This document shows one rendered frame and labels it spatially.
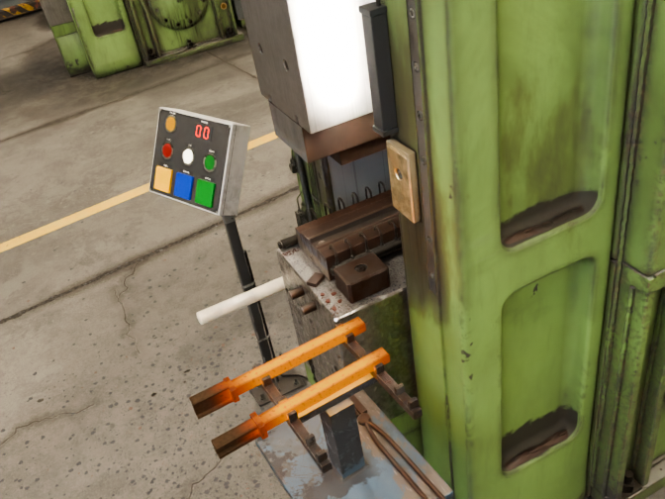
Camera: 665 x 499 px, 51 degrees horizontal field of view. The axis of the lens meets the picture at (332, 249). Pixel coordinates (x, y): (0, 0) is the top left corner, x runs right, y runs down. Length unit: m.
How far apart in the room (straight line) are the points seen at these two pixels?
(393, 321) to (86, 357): 1.86
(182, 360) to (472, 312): 1.81
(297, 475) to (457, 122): 0.87
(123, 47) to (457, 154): 5.50
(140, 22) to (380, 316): 5.11
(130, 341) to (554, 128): 2.32
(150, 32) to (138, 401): 4.20
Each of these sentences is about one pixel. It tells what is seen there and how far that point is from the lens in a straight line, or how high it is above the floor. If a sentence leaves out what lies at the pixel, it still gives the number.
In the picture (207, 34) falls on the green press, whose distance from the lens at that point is 6.74.
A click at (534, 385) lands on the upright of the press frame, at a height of 0.58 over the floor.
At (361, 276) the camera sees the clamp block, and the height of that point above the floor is 0.98.
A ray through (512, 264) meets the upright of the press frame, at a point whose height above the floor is 1.09.
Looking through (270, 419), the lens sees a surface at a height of 0.99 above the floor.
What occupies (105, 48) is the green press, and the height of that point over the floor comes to 0.24.
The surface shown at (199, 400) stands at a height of 1.00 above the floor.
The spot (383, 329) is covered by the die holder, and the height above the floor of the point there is 0.81.
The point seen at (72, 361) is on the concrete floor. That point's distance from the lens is 3.37.
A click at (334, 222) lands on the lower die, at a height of 0.99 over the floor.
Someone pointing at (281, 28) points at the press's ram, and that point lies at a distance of 1.52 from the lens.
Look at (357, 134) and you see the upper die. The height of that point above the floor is 1.30.
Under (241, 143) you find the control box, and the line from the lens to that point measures 2.13.
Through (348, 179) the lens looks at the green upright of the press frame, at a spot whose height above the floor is 1.02.
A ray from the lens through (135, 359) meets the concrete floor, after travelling 3.23.
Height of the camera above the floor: 2.04
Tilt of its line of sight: 35 degrees down
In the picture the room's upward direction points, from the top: 10 degrees counter-clockwise
